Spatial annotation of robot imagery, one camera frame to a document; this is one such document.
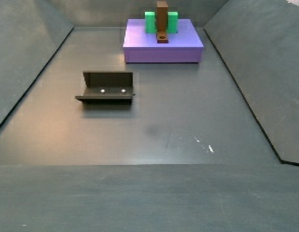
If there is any purple board base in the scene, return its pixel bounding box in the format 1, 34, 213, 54
123, 19, 203, 63

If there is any brown L-shaped block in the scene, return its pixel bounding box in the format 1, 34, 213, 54
155, 1, 167, 44

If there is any black angled holder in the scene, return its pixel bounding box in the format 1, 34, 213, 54
74, 71, 134, 102

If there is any green U-shaped block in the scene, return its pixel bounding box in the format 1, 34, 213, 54
143, 11, 178, 34

